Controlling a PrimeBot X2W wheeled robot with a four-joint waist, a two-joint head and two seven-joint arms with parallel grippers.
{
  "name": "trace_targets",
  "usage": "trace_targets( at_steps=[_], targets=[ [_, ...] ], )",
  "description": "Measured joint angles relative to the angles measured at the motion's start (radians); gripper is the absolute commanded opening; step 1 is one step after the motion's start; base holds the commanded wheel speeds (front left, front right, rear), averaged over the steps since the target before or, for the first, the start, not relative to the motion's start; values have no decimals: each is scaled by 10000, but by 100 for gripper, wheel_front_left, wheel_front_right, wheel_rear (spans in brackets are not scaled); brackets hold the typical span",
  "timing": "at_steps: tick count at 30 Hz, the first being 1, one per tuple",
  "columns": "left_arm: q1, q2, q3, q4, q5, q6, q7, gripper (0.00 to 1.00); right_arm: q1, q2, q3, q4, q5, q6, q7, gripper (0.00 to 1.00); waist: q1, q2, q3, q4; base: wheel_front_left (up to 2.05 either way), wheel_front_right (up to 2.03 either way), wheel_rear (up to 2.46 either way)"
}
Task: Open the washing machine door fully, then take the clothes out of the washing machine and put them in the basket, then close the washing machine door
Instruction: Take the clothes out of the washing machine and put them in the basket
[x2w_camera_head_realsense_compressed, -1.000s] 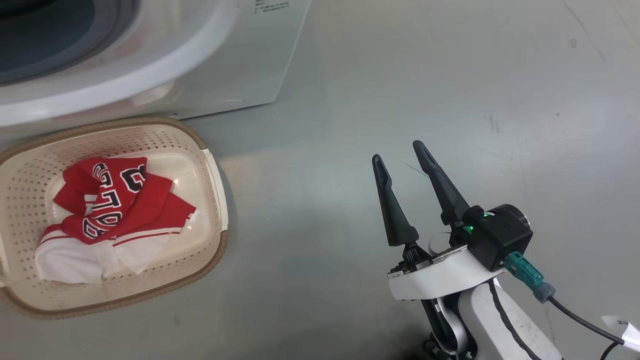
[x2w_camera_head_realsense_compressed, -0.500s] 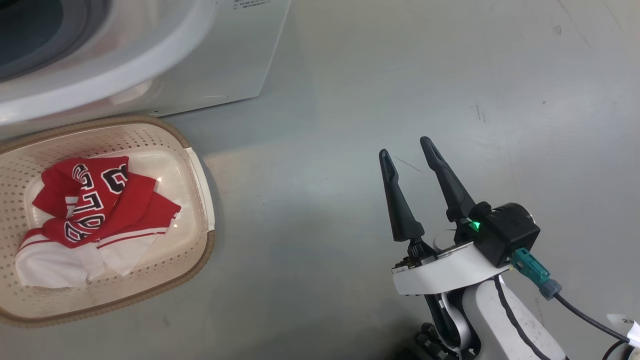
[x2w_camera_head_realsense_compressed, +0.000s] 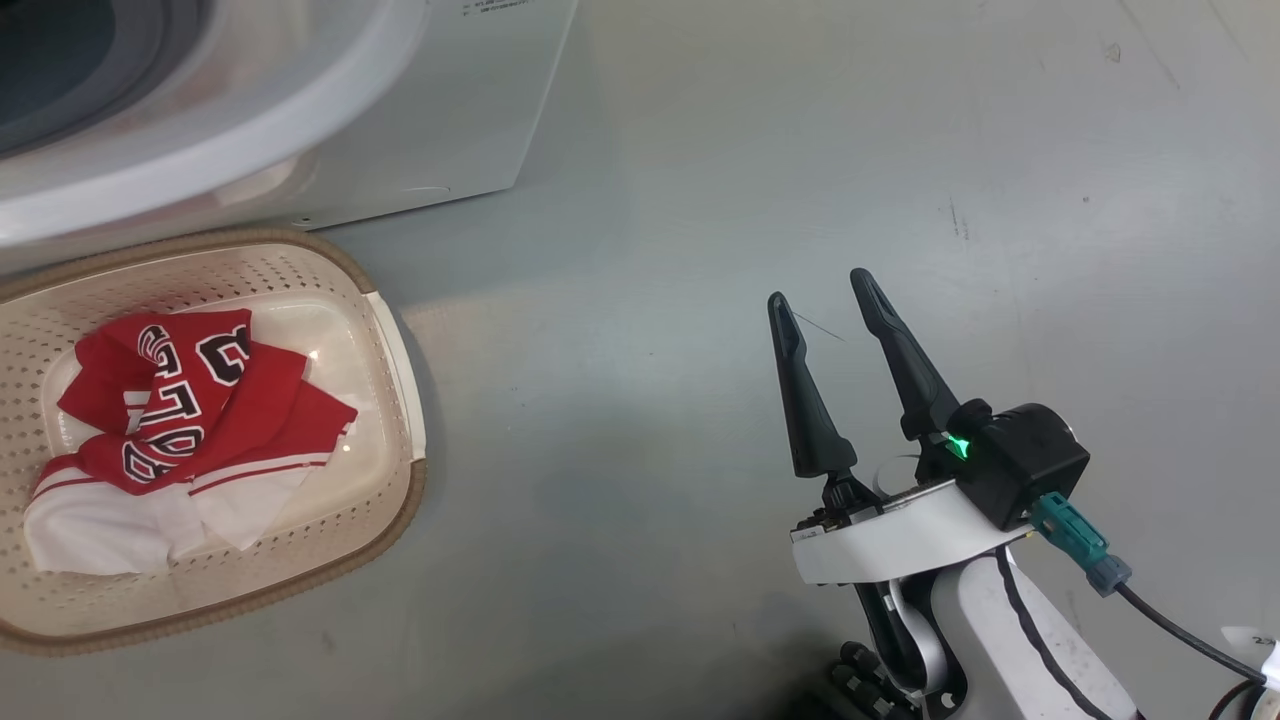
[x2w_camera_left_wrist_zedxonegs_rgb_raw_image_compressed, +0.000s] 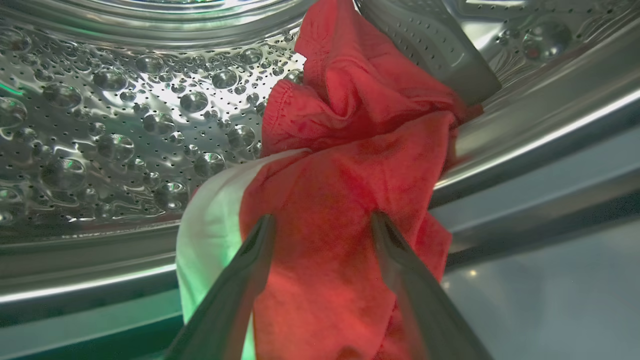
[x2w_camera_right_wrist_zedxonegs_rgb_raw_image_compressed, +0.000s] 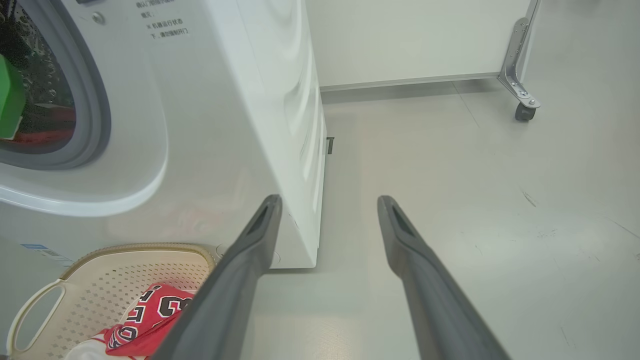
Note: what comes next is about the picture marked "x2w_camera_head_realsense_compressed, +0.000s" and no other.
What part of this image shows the red white lettered jersey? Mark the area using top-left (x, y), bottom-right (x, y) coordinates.
top-left (22, 308), bottom-right (359, 576)

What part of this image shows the cream perforated laundry basket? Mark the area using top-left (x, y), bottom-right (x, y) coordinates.
top-left (0, 228), bottom-right (428, 656)

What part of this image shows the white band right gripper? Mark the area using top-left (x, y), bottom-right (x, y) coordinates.
top-left (767, 268), bottom-right (1031, 586)

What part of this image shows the white washing machine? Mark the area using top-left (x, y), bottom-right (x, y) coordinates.
top-left (0, 0), bottom-right (581, 276)

